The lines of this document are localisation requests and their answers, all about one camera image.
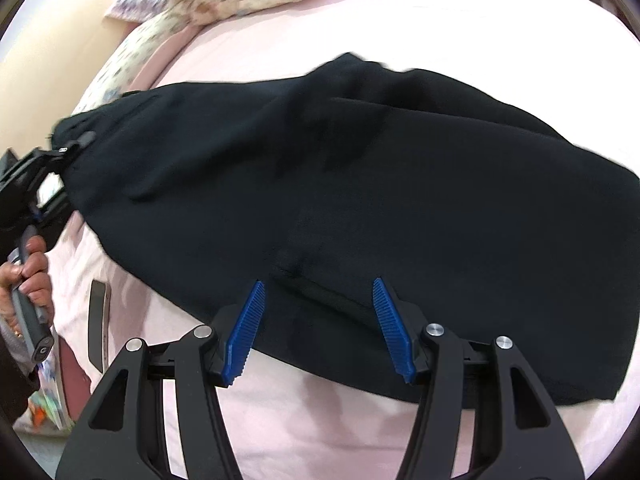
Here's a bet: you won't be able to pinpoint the black pants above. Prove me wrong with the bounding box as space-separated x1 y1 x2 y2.
51 54 639 405

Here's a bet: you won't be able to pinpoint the person left hand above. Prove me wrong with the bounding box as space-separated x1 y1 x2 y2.
1 235 54 332

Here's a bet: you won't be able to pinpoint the smartphone on bed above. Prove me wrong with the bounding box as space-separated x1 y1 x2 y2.
88 280 111 373

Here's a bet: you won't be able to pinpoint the beige headboard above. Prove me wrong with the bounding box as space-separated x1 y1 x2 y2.
1 0 131 155

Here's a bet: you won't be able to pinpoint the floral pillow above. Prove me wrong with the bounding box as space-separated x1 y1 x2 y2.
73 11 188 115

